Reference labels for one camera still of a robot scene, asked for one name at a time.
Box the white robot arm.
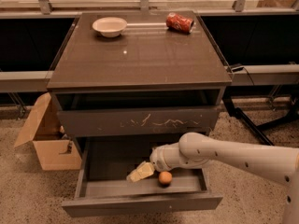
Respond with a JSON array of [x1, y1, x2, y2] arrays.
[[127, 133, 299, 224]]

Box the black metal stand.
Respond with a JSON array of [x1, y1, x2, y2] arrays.
[[222, 85, 299, 147]]

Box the cardboard box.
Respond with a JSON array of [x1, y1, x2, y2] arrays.
[[14, 93, 81, 171]]

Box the white bowl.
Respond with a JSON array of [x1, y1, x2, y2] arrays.
[[93, 17, 127, 38]]

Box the dark grey drawer cabinet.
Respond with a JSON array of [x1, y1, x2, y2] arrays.
[[46, 10, 233, 161]]

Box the orange fruit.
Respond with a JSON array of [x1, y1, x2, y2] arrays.
[[158, 171, 172, 186]]

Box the red soda can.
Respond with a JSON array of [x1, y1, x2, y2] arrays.
[[166, 12, 194, 34]]

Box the open grey middle drawer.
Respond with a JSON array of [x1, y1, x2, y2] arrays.
[[63, 134, 222, 217]]

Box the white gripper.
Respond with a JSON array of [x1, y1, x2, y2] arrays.
[[126, 145, 174, 182]]

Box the black cable with plug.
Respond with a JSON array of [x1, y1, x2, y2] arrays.
[[226, 63, 256, 86]]

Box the grey upper drawer front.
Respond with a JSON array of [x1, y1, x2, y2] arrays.
[[57, 107, 219, 137]]

